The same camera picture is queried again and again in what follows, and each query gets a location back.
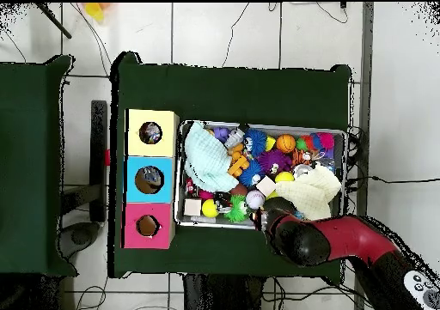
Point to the mint green cloth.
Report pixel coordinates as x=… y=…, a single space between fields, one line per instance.
x=206 y=159

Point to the clear plastic packet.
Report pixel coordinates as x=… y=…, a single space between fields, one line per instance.
x=150 y=179

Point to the multicolour cartoon print cloth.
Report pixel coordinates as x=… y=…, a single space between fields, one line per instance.
x=150 y=133

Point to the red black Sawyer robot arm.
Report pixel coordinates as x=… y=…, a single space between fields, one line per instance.
x=344 y=238

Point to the shallow clear mesh bin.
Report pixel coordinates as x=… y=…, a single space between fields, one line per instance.
x=189 y=221

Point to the wooden box with three holes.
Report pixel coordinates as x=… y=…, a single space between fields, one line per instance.
x=137 y=159

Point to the orange plastic toy brick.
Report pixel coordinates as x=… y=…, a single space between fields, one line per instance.
x=238 y=164

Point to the yellow ball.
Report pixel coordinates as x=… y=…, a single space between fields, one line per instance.
x=284 y=177
x=210 y=208

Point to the green spiky ball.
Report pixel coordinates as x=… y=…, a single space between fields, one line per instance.
x=237 y=209

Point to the white toy baseball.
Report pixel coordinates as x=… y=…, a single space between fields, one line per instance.
x=255 y=199

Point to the small wooden cube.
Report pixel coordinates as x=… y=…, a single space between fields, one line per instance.
x=193 y=206

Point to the orange toy basketball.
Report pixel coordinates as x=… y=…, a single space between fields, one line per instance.
x=286 y=144

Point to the cream yellow cloth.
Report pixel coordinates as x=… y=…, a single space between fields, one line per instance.
x=313 y=192

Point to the pink spiky ball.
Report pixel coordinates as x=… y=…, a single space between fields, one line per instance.
x=325 y=141

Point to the black chair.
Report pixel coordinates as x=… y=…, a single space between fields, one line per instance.
x=100 y=186

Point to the grey metal beam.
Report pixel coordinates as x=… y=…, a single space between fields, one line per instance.
x=364 y=83

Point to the green cloth side table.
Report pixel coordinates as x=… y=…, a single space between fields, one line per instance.
x=31 y=166

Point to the yellow floor object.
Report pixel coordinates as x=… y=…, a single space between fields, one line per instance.
x=95 y=11

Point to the black rod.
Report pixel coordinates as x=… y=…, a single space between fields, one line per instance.
x=53 y=20

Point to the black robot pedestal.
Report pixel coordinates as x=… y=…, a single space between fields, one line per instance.
x=220 y=296

